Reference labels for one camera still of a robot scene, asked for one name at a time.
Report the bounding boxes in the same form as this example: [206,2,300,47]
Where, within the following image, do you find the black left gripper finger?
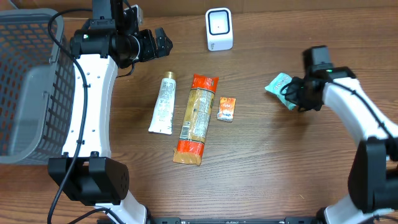
[155,27,173,47]
[157,46,170,58]

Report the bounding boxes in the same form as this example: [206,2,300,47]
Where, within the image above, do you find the green toilet tissue pack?
[264,73,296,110]

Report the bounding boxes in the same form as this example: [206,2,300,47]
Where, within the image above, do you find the orange long snack packet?
[173,74,219,166]

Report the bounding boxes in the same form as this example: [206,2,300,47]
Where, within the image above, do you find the white tube with gold cap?
[148,72,177,135]

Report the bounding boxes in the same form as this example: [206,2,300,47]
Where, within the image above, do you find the small orange sachet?
[217,97,236,122]

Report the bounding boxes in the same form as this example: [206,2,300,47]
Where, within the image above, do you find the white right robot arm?
[282,45,397,223]

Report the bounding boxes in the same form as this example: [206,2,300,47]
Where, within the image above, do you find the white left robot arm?
[48,0,173,224]

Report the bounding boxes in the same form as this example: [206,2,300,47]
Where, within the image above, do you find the white barcode scanner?
[205,7,233,52]

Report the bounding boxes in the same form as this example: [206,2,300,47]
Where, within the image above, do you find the grey plastic mesh basket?
[1,9,75,165]

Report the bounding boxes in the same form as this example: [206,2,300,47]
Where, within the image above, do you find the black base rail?
[96,208,376,224]

